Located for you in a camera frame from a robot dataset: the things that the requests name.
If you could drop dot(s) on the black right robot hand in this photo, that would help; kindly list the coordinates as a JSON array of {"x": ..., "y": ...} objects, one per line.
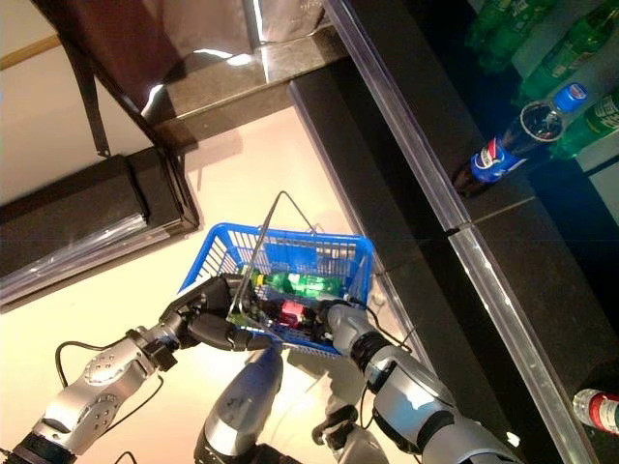
[{"x": 316, "y": 321}]

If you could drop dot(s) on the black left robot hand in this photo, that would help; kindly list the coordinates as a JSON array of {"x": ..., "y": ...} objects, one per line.
[{"x": 203, "y": 302}]

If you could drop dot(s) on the blue plastic shopping basket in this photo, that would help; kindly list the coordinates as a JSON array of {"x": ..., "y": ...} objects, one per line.
[{"x": 309, "y": 251}]

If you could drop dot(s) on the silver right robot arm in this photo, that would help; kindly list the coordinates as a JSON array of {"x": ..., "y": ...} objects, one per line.
[{"x": 411, "y": 396}]

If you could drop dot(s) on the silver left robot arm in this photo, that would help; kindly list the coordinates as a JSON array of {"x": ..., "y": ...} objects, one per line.
[{"x": 97, "y": 382}]

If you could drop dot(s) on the silver left robot leg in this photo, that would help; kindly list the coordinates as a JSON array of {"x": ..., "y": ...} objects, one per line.
[{"x": 242, "y": 411}]

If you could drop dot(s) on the silver robot leg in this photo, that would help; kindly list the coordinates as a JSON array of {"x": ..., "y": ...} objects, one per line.
[
  {"x": 242, "y": 411},
  {"x": 358, "y": 444}
]

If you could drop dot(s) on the silver right robot leg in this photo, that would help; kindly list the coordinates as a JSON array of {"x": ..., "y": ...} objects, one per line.
[{"x": 358, "y": 444}]

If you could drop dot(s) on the dark shelf base plinth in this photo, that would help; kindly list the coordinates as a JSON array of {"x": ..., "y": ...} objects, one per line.
[{"x": 387, "y": 203}]

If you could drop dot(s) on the dark display base unit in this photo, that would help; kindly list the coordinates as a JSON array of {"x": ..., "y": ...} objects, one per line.
[{"x": 72, "y": 203}]

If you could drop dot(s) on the dark drinks shelf board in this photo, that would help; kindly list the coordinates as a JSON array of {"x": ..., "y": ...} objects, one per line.
[{"x": 532, "y": 251}]

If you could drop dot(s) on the white paper scrap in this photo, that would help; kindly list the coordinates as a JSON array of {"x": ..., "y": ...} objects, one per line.
[{"x": 512, "y": 439}]

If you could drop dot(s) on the cola bottle blue label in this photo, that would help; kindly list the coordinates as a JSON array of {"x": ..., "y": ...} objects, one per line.
[{"x": 493, "y": 162}]

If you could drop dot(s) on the glossy brown end panel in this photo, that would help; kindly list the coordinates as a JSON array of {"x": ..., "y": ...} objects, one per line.
[{"x": 145, "y": 38}]

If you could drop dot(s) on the clear water bottle red cap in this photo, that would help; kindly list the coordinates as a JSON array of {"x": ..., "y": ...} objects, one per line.
[{"x": 597, "y": 411}]

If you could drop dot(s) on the clear plastic price rail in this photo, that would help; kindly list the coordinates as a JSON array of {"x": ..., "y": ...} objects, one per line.
[
  {"x": 517, "y": 338},
  {"x": 403, "y": 121}
]

